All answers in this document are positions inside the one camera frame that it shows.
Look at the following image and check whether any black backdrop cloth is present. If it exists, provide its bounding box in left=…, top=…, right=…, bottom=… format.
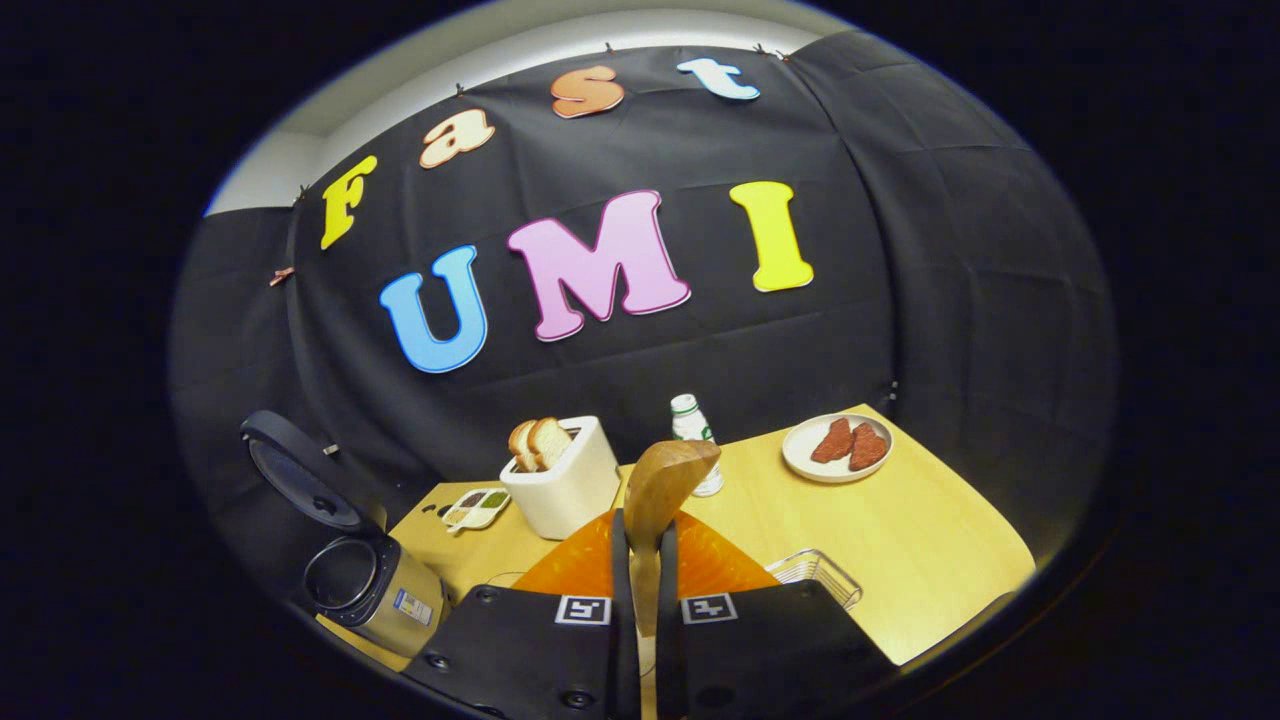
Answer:
left=168, top=30, right=1119, bottom=601

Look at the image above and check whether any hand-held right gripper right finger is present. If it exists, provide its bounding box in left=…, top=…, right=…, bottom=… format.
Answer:
left=655, top=510, right=896, bottom=720

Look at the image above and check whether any white round plate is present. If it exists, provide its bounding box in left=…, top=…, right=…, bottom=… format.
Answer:
left=781, top=413, right=894, bottom=485

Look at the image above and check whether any dark blue rice cooker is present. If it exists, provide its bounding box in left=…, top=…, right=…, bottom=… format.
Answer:
left=240, top=410, right=448, bottom=659

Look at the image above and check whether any red meat piece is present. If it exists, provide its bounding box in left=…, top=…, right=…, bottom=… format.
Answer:
left=810, top=417, right=856, bottom=464
left=848, top=422, right=890, bottom=472

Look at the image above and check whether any white toaster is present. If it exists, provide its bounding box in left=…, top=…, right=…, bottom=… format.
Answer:
left=499, top=415, right=623, bottom=541

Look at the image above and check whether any wooden spoon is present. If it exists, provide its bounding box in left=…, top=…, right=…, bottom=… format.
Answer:
left=622, top=438, right=723, bottom=641

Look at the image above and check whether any white bottle with green label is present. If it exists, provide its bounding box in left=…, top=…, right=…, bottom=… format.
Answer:
left=670, top=393, right=725, bottom=498

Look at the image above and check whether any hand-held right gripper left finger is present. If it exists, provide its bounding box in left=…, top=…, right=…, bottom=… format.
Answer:
left=400, top=508, right=641, bottom=720

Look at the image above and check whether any wire chopstick holder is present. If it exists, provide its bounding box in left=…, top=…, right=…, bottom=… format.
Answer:
left=765, top=548, right=863, bottom=611

